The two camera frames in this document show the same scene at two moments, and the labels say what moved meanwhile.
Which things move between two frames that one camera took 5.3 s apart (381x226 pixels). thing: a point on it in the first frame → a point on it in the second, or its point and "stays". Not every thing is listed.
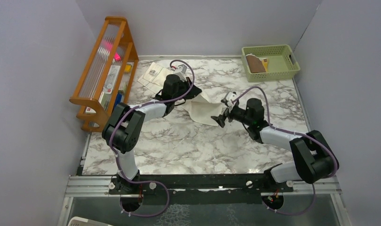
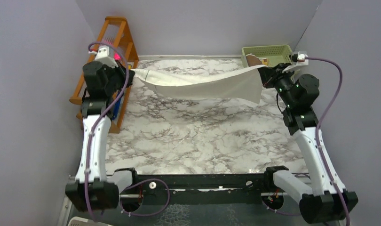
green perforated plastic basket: x=282 y=64 stays
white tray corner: x=78 y=221 stays
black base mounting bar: x=201 y=189 stays
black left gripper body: x=184 y=87 → x=117 y=77
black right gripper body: x=239 y=113 → x=280 y=78
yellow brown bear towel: x=256 y=65 stays
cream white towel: x=204 y=107 → x=244 y=84
